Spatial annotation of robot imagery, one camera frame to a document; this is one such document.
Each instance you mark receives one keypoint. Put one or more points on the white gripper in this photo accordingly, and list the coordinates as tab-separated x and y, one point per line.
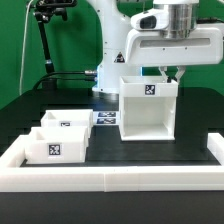
149	49

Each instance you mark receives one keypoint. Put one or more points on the white drawer cabinet box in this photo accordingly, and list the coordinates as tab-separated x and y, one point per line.
147	106

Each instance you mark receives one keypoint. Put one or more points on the white drawer tray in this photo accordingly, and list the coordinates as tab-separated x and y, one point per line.
48	145
73	117

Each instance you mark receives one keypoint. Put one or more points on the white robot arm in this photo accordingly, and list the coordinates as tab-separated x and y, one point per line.
168	34

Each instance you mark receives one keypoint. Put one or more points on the white base tag plate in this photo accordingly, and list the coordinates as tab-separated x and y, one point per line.
106	118

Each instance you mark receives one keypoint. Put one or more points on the white U-shaped border frame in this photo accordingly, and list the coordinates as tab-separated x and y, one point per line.
15	178

